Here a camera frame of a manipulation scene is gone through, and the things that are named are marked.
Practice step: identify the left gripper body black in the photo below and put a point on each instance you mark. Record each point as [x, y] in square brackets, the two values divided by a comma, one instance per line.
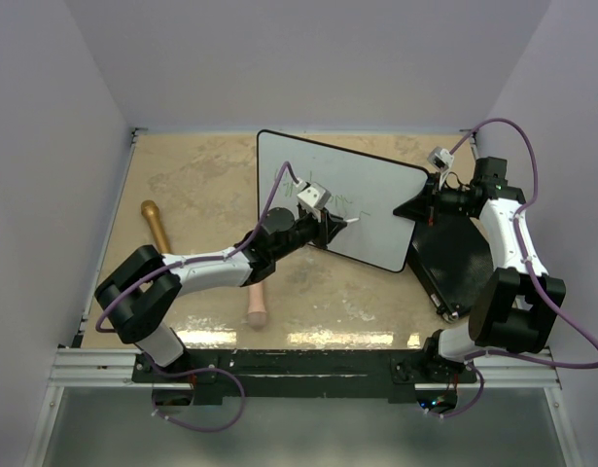
[310, 229]

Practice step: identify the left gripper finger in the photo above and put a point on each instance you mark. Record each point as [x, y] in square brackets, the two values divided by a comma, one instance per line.
[334, 222]
[330, 230]

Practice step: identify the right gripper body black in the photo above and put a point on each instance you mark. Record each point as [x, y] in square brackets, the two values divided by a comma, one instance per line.
[450, 201]

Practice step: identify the white whiteboard black frame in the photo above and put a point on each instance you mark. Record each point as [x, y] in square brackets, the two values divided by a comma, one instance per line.
[363, 187]

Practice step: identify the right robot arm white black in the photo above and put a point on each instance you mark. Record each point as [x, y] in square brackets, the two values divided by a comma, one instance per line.
[509, 313]

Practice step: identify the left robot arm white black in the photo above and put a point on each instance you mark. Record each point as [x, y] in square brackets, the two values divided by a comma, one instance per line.
[136, 296]

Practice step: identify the black keyboard case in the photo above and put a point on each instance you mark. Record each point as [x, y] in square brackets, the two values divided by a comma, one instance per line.
[452, 261]

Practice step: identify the pink toy microphone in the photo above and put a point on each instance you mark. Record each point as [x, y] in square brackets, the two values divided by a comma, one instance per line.
[256, 311]

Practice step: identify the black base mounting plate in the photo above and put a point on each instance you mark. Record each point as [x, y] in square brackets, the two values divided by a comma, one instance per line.
[393, 375]

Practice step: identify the gold toy microphone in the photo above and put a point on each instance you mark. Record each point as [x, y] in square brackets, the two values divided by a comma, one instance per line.
[151, 213]

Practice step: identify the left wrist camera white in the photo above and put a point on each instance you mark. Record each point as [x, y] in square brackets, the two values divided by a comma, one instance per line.
[312, 195]

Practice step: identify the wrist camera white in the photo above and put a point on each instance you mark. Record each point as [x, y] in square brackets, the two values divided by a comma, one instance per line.
[441, 159]
[312, 195]

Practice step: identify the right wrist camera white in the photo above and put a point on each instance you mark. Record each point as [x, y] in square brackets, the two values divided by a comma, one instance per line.
[441, 159]

